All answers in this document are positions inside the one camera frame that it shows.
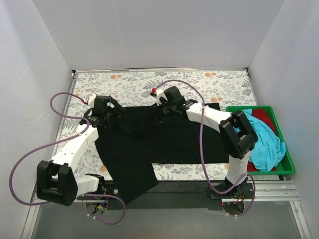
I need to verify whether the black t shirt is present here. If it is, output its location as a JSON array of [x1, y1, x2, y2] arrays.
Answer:
[[94, 102, 231, 205]]

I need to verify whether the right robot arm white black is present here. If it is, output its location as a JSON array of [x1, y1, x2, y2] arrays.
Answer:
[[150, 86, 258, 198]]

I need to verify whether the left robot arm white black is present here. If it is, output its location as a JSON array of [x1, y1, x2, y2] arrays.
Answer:
[[36, 94, 125, 206]]

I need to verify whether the red t shirt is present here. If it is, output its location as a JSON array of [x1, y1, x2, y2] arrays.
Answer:
[[246, 107, 278, 173]]

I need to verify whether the cyan t shirt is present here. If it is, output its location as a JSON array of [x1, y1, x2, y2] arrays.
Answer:
[[234, 108, 287, 172]]

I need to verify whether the green plastic bin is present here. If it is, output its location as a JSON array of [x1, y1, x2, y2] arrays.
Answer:
[[226, 106, 295, 176]]

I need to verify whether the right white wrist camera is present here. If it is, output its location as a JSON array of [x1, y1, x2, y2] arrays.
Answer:
[[150, 88, 167, 106]]

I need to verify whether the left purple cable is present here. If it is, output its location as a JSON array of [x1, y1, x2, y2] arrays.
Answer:
[[8, 92, 127, 225]]

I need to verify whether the purple cable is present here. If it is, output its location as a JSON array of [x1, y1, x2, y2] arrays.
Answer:
[[8, 92, 127, 225], [152, 79, 255, 218]]

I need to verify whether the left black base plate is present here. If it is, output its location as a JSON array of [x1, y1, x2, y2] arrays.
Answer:
[[96, 181, 121, 198]]

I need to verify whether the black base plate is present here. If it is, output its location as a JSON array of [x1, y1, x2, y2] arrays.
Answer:
[[96, 181, 121, 198], [205, 182, 255, 201]]

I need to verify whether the aluminium frame rail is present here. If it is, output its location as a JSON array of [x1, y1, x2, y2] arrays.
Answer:
[[31, 180, 299, 203]]

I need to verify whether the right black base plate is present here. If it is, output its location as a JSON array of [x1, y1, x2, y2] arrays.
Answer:
[[205, 182, 255, 201]]

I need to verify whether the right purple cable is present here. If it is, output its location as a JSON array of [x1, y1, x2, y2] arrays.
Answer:
[[152, 79, 255, 218]]

